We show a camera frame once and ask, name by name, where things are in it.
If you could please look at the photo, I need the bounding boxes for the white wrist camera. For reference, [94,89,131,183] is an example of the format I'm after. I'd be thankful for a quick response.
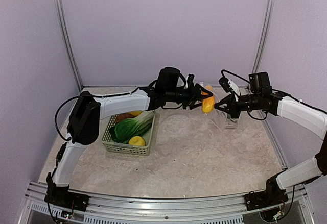
[185,74,194,89]
[219,77,241,97]

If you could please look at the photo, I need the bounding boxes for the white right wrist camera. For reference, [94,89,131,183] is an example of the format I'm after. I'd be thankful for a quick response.
[219,77,241,97]

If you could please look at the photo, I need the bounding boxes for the left aluminium frame post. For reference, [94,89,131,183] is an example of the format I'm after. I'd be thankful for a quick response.
[54,0,84,91]

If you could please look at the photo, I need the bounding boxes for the yellow lemon toy front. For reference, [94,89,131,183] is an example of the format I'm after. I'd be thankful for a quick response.
[128,136,146,146]

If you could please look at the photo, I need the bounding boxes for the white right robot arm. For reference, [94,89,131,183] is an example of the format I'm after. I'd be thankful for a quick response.
[215,70,326,206]

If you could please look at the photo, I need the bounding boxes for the yellow lemon toy back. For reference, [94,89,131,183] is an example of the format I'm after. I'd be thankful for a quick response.
[128,111,143,117]

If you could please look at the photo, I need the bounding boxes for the beige perforated plastic basket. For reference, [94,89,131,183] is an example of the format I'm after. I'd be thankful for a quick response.
[101,111,156,156]

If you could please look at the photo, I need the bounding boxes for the green bok choy toy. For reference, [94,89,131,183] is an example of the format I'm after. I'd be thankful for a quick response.
[109,111,154,144]

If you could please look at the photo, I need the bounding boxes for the right aluminium frame post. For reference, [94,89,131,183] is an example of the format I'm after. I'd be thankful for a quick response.
[251,0,275,73]

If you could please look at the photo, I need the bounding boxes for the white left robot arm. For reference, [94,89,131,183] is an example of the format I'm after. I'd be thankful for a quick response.
[46,67,213,206]

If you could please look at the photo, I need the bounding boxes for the aluminium frame post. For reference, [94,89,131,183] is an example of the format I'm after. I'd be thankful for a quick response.
[54,0,84,91]
[251,0,275,73]

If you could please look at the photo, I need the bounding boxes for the brown round cake toy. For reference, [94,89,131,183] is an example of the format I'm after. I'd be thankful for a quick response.
[115,113,134,123]

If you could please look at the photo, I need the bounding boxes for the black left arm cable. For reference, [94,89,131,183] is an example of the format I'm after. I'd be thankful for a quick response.
[54,96,82,142]

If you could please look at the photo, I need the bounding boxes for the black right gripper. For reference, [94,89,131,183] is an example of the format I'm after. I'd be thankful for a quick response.
[214,92,262,119]

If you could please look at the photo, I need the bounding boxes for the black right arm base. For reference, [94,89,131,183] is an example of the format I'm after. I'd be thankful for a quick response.
[244,176,288,211]

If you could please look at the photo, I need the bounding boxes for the yellow lemon toy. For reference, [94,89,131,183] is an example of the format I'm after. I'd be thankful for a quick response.
[128,111,143,117]
[128,136,146,146]

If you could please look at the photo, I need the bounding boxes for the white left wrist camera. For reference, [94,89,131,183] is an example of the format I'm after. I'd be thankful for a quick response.
[185,74,194,89]

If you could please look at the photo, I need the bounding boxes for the clear zip top bag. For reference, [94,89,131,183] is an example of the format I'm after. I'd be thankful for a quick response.
[199,82,239,131]

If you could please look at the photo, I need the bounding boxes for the front aluminium rail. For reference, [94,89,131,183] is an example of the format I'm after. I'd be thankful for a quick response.
[14,182,317,223]

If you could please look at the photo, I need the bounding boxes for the black right camera cable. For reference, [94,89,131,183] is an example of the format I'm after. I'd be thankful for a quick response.
[220,69,252,84]

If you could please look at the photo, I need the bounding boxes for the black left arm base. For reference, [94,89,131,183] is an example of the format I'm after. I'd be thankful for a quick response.
[44,185,89,212]

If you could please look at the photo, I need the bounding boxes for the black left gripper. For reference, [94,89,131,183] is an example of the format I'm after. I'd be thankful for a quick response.
[166,82,213,110]

